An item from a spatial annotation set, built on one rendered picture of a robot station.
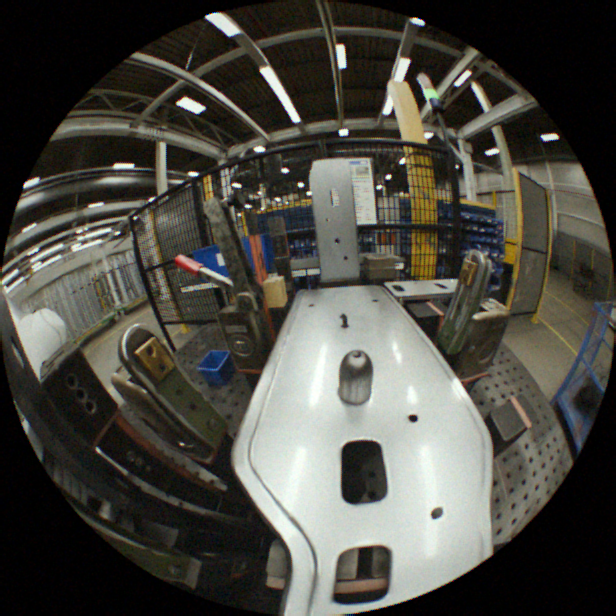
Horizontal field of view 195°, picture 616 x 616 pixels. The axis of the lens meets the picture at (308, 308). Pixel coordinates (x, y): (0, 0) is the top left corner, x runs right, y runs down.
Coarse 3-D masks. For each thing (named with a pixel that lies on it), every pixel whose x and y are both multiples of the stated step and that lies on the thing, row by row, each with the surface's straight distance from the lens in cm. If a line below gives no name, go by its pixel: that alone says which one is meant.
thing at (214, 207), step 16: (240, 192) 28; (208, 208) 27; (224, 208) 27; (240, 208) 27; (224, 224) 26; (224, 240) 26; (240, 240) 28; (224, 256) 26; (240, 256) 28; (240, 272) 26; (240, 288) 26; (256, 288) 29; (256, 304) 27
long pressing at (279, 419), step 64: (320, 320) 30; (384, 320) 30; (320, 384) 19; (384, 384) 19; (448, 384) 21; (256, 448) 17; (320, 448) 16; (384, 448) 16; (448, 448) 17; (320, 512) 14; (384, 512) 15; (448, 512) 16; (320, 576) 15; (448, 576) 18
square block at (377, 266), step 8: (368, 256) 54; (376, 256) 53; (384, 256) 53; (368, 264) 51; (376, 264) 50; (384, 264) 51; (392, 264) 52; (368, 272) 51; (376, 272) 51; (384, 272) 51; (392, 272) 52; (368, 280) 53; (376, 280) 52; (384, 280) 52; (392, 280) 53
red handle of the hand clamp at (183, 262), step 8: (184, 256) 33; (176, 264) 33; (184, 264) 32; (192, 264) 31; (200, 264) 31; (192, 272) 31; (200, 272) 31; (208, 272) 30; (208, 280) 30; (216, 280) 29; (224, 280) 29; (224, 288) 29; (232, 288) 28; (256, 296) 28
